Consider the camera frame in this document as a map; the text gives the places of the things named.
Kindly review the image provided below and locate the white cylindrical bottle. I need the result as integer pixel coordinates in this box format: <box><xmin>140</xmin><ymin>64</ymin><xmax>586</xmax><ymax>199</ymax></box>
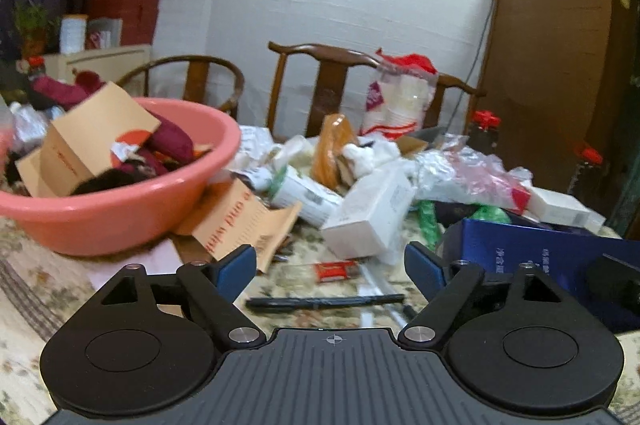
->
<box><xmin>269</xmin><ymin>165</ymin><xmax>344</xmax><ymax>227</ymax></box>

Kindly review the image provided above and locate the small red and white box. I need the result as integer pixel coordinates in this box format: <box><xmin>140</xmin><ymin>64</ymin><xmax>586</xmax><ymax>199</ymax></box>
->
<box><xmin>85</xmin><ymin>18</ymin><xmax>124</xmax><ymax>50</ymax></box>

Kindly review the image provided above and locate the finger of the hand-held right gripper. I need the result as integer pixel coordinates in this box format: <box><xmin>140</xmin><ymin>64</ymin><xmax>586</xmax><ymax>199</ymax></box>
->
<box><xmin>587</xmin><ymin>254</ymin><xmax>640</xmax><ymax>323</ymax></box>

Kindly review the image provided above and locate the crumpled clear plastic bag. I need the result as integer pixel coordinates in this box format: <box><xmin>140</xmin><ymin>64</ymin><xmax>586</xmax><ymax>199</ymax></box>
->
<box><xmin>414</xmin><ymin>134</ymin><xmax>534</xmax><ymax>212</ymax></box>

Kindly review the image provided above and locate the brown wooden wardrobe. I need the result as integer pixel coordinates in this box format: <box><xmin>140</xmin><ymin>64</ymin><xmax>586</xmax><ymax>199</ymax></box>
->
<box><xmin>475</xmin><ymin>0</ymin><xmax>640</xmax><ymax>237</ymax></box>

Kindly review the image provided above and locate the green plastic bag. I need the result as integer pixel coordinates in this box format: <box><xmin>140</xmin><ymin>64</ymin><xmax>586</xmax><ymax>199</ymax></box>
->
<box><xmin>416</xmin><ymin>199</ymin><xmax>512</xmax><ymax>252</ymax></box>

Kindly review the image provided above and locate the dark bottle with red cap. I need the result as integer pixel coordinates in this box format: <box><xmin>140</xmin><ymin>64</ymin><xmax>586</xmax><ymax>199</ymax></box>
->
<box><xmin>571</xmin><ymin>144</ymin><xmax>604</xmax><ymax>196</ymax></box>
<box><xmin>469</xmin><ymin>110</ymin><xmax>502</xmax><ymax>152</ymax></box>

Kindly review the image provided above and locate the flat white box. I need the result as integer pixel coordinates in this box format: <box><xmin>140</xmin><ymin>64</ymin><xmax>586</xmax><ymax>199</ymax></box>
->
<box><xmin>525</xmin><ymin>186</ymin><xmax>607</xmax><ymax>229</ymax></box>

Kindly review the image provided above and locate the flattened orange cardboard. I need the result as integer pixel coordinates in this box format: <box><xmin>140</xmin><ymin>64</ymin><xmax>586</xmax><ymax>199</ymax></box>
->
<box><xmin>174</xmin><ymin>177</ymin><xmax>304</xmax><ymax>277</ymax></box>

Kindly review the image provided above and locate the cream low cabinet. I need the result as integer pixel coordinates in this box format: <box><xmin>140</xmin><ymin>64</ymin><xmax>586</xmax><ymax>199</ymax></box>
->
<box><xmin>42</xmin><ymin>44</ymin><xmax>152</xmax><ymax>86</ymax></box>

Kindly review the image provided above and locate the potted green plant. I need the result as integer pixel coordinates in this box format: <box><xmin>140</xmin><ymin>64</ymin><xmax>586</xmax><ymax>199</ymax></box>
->
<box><xmin>14</xmin><ymin>2</ymin><xmax>57</xmax><ymax>56</ymax></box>

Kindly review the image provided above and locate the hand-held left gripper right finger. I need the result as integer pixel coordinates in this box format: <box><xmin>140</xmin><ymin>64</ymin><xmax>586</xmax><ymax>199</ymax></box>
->
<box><xmin>397</xmin><ymin>241</ymin><xmax>563</xmax><ymax>351</ymax></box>

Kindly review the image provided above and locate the orange flat packet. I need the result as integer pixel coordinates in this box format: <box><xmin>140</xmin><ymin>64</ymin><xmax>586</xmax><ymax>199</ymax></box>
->
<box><xmin>311</xmin><ymin>113</ymin><xmax>359</xmax><ymax>192</ymax></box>

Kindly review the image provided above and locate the floral cloth covered desktop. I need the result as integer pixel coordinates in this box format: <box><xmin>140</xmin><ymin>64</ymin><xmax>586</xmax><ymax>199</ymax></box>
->
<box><xmin>0</xmin><ymin>125</ymin><xmax>640</xmax><ymax>425</ymax></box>

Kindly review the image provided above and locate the plastic bag of paper cups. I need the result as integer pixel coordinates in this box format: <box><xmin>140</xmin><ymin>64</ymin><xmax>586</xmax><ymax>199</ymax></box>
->
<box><xmin>361</xmin><ymin>49</ymin><xmax>440</xmax><ymax>142</ymax></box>

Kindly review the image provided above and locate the blue box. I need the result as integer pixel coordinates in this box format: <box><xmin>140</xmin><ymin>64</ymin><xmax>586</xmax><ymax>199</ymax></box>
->
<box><xmin>441</xmin><ymin>218</ymin><xmax>640</xmax><ymax>334</ymax></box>

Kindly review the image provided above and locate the open cardboard box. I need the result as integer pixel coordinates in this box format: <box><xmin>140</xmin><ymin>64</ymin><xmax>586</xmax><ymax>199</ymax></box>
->
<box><xmin>15</xmin><ymin>81</ymin><xmax>162</xmax><ymax>199</ymax></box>

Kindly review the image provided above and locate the white ribbed canister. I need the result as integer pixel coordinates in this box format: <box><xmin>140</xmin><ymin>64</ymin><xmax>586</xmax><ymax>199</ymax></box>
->
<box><xmin>60</xmin><ymin>14</ymin><xmax>89</xmax><ymax>54</ymax></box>

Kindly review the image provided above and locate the maroon cloth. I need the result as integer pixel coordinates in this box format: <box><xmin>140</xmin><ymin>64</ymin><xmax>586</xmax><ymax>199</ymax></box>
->
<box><xmin>30</xmin><ymin>72</ymin><xmax>195</xmax><ymax>168</ymax></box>

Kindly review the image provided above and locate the crumpled white tissue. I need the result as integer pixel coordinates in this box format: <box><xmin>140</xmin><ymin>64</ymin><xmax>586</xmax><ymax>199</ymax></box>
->
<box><xmin>341</xmin><ymin>139</ymin><xmax>402</xmax><ymax>176</ymax></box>

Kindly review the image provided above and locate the black pen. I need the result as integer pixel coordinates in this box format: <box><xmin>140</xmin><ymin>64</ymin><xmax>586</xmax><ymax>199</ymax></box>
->
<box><xmin>245</xmin><ymin>293</ymin><xmax>407</xmax><ymax>311</ymax></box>

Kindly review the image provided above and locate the large white printed box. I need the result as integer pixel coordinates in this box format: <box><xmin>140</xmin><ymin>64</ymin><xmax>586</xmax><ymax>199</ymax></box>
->
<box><xmin>320</xmin><ymin>169</ymin><xmax>417</xmax><ymax>259</ymax></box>

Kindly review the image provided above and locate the small red packet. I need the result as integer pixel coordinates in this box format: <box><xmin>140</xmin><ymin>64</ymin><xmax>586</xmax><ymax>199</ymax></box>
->
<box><xmin>313</xmin><ymin>260</ymin><xmax>359</xmax><ymax>283</ymax></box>

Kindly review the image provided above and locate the straight-back wooden chair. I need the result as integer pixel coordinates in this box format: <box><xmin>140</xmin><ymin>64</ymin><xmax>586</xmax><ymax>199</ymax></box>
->
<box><xmin>266</xmin><ymin>41</ymin><xmax>487</xmax><ymax>142</ymax></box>

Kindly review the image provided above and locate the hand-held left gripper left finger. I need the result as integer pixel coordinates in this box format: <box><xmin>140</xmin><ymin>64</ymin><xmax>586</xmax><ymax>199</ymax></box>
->
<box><xmin>101</xmin><ymin>244</ymin><xmax>262</xmax><ymax>352</ymax></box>

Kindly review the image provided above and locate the pink plastic basin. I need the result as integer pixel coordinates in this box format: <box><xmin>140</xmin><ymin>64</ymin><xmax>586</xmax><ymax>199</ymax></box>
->
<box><xmin>0</xmin><ymin>97</ymin><xmax>242</xmax><ymax>257</ymax></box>

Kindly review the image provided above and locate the round-back wooden chair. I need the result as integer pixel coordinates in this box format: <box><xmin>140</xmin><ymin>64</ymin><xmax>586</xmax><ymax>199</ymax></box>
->
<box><xmin>116</xmin><ymin>55</ymin><xmax>246</xmax><ymax>122</ymax></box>

